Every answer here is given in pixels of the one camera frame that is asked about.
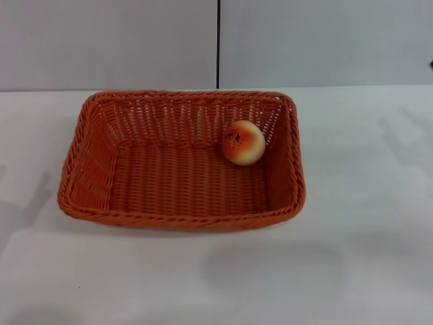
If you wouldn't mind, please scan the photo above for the round toy bread bun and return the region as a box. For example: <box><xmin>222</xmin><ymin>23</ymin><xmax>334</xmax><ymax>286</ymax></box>
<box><xmin>221</xmin><ymin>120</ymin><xmax>266</xmax><ymax>167</ymax></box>

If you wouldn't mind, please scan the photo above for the orange woven wicker basket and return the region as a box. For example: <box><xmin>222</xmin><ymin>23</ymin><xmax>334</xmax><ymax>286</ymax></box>
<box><xmin>55</xmin><ymin>89</ymin><xmax>307</xmax><ymax>232</ymax></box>

